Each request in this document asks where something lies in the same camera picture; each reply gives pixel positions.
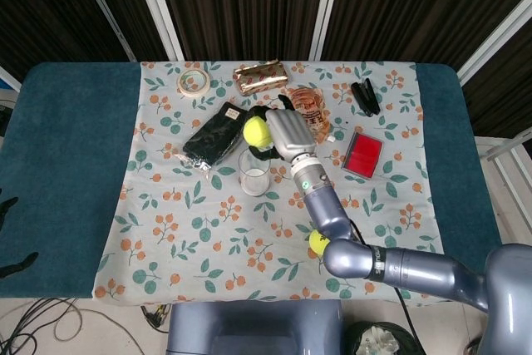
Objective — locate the red ink pad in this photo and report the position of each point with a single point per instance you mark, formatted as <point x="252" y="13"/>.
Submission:
<point x="363" y="153"/>

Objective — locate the clear glass cup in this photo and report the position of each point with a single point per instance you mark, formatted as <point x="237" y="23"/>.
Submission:
<point x="254" y="182"/>

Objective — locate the yellow tennis ball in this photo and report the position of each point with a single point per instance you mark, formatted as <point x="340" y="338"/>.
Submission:
<point x="255" y="132"/>
<point x="316" y="243"/>

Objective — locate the beige masking tape roll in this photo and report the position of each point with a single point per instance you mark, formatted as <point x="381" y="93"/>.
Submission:
<point x="193" y="94"/>

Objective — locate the black socks in plastic bag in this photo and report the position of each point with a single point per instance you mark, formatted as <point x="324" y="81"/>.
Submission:
<point x="212" y="136"/>

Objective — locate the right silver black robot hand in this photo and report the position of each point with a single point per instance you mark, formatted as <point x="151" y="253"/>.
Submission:
<point x="291" y="132"/>

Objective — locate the floral leaf print tablecloth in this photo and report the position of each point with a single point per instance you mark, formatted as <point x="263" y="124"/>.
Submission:
<point x="187" y="226"/>

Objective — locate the black binder clip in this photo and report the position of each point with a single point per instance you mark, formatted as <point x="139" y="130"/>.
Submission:
<point x="365" y="97"/>

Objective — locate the teal table cover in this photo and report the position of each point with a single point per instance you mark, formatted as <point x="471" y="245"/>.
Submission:
<point x="62" y="164"/>

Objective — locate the orange spouted snack pouch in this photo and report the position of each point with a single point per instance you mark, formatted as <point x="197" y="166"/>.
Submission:
<point x="316" y="119"/>

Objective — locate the gold foil wrapped package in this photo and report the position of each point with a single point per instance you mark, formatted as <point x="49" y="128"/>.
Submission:
<point x="259" y="78"/>

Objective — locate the white partition frame post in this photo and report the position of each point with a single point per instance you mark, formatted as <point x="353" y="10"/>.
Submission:
<point x="156" y="6"/>
<point x="328" y="6"/>
<point x="494" y="35"/>
<point x="104" y="6"/>

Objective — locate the trash bin with black bag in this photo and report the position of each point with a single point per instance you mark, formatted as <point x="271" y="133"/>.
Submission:
<point x="399" y="332"/>

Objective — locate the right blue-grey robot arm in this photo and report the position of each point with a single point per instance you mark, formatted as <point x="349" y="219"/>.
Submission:
<point x="326" y="209"/>

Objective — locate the white metal rack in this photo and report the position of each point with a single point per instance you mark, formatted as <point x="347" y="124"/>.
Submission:
<point x="505" y="147"/>

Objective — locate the blue-grey robot torso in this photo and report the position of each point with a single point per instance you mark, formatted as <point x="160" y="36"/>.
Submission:
<point x="249" y="330"/>

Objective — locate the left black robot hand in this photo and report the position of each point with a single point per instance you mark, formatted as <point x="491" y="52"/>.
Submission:
<point x="16" y="265"/>

